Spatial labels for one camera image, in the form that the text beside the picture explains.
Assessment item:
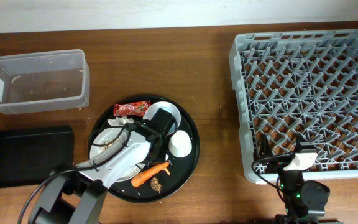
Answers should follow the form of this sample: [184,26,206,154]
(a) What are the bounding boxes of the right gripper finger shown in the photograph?
[258,134,273,160]
[295,133,314,149]

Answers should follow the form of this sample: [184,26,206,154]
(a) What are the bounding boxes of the red snack wrapper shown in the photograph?
[113,101,151,116]

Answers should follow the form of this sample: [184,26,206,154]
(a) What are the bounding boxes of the white cup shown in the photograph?
[168,130,193,157]

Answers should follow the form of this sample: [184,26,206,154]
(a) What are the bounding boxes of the white tissue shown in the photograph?
[108,116,134,126]

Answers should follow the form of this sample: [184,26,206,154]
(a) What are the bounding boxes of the white plate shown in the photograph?
[89,128,145,182]

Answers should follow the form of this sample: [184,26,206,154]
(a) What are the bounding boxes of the brown food scrap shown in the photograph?
[150,177,162,192]

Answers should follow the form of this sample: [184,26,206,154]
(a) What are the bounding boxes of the orange carrot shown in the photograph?
[131,161,170,187]

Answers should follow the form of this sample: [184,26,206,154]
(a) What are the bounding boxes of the rice and food scraps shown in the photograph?
[98,137,145,182]

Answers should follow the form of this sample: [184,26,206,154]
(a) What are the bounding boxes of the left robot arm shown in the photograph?
[28,101,181,223]

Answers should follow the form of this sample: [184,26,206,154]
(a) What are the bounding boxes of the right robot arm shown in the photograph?
[255,134,330,223]

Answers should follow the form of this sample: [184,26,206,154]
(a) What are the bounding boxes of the grey dishwasher rack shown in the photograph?
[229,29,358,184]

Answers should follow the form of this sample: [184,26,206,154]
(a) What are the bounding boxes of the white bowl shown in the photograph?
[143,101,181,134]

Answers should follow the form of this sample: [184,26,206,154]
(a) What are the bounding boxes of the round black serving tray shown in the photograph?
[88,95,200,203]

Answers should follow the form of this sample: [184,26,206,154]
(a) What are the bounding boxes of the clear plastic bin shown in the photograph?
[0,49,90,114]

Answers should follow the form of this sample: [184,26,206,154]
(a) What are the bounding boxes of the black rectangular tray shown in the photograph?
[0,126,75,188]

